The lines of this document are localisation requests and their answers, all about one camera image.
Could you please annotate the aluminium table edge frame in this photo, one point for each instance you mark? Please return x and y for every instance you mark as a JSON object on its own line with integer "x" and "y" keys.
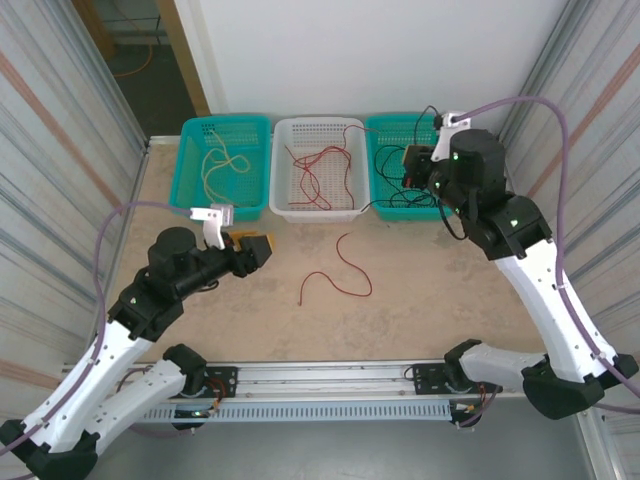
{"x": 148, "y": 146}

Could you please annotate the white perforated plastic basket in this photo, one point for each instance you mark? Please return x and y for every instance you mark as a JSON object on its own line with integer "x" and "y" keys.
{"x": 320, "y": 135}

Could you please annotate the wooden plank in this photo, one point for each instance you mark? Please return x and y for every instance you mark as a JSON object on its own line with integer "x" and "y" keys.
{"x": 96, "y": 30}

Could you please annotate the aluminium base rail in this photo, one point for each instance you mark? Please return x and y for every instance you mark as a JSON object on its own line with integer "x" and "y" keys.
{"x": 325, "y": 375}

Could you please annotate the teal perforated plastic basket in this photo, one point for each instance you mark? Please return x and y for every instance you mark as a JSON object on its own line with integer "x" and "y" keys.
{"x": 390, "y": 131}
{"x": 190, "y": 150}

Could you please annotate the wooden door frame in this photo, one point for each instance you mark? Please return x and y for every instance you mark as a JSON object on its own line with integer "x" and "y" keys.
{"x": 184, "y": 60}

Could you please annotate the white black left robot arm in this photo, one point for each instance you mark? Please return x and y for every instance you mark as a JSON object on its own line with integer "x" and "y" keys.
{"x": 100, "y": 360}

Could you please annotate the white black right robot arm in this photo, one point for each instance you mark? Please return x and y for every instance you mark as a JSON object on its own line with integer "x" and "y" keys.
{"x": 540, "y": 300}

